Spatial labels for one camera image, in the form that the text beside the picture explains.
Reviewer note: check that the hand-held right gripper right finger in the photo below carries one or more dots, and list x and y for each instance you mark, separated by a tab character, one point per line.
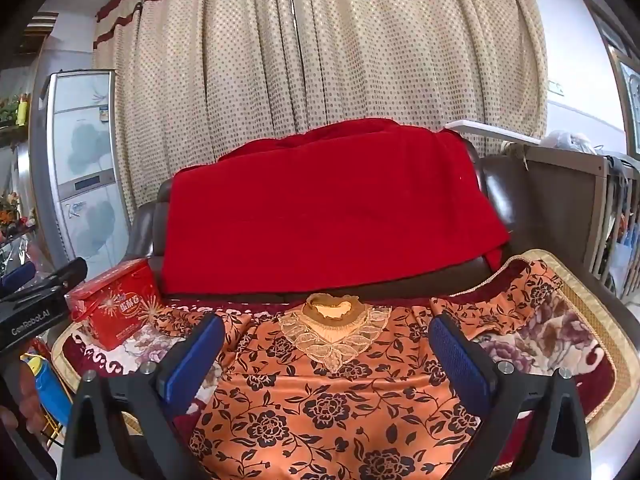
456	355

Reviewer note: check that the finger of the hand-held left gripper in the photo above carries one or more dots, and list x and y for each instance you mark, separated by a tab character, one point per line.
65	272
17	277

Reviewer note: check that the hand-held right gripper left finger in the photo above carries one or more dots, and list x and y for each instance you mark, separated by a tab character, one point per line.
195	360

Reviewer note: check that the orange floral shirt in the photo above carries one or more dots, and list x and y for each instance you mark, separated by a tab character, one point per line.
325	410

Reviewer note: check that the maroon white floral blanket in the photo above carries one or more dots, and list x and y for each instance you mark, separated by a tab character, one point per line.
505	355

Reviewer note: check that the red tin box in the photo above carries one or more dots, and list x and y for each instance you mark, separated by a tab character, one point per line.
115	305

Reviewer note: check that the artificial flowers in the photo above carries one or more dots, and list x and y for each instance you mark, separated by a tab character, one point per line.
12	215

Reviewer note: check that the blue bottle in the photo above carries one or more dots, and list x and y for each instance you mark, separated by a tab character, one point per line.
50	390

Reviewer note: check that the brown leather sofa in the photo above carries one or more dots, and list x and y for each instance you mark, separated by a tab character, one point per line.
540	200

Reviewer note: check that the red cloth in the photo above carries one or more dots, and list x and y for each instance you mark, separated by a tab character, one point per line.
325	210

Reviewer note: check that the white board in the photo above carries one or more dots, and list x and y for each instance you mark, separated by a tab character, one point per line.
492	131

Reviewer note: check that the clear plastic bag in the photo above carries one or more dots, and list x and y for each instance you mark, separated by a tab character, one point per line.
570	142

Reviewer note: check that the beige dotted curtain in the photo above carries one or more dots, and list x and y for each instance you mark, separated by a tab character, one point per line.
300	60

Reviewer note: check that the wooden framed door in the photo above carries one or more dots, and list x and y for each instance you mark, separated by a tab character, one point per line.
620	60

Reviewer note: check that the white wall plate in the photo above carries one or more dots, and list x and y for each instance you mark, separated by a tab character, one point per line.
556	87

